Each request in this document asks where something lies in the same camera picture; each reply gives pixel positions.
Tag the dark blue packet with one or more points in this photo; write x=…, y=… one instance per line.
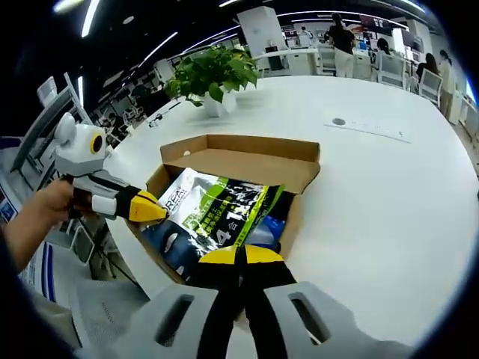
x=168, y=247

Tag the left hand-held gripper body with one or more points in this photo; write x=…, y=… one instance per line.
x=80, y=153

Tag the grey metal shelf rack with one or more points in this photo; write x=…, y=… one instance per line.
x=48, y=116

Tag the white office chair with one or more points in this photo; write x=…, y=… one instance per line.
x=430, y=84
x=391, y=73

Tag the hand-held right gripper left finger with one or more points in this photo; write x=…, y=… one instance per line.
x=217, y=299

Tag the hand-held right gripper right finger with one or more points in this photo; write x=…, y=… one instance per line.
x=269, y=299

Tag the green black soft pouch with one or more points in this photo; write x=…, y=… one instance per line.
x=224, y=202

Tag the long white ceiling light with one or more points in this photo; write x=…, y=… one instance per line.
x=299, y=13
x=90, y=18
x=157, y=45

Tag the brown cardboard shoe box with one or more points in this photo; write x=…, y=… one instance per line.
x=243, y=157

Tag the green plant in white pot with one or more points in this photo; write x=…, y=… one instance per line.
x=209, y=71

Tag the white stacked containers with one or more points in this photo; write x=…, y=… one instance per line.
x=46, y=91

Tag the thin black white tool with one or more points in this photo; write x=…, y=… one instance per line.
x=155, y=120

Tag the white office desk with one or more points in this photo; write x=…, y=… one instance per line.
x=299, y=56

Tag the blue white display board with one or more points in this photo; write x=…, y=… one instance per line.
x=37, y=269

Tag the dark wall screen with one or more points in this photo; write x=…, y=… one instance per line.
x=374, y=21

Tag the person's left hand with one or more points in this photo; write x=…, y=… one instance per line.
x=52, y=205

